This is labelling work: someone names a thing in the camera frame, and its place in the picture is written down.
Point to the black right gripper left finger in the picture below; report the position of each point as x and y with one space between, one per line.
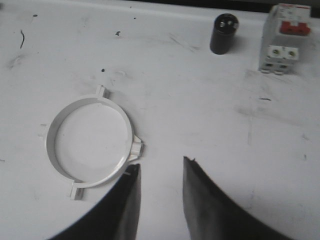
115 217

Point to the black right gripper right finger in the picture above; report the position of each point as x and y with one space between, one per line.
210 214

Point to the dark brown cylindrical capacitor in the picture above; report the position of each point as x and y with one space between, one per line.
223 33

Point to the white circuit breaker red switch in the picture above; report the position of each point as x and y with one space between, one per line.
285 31

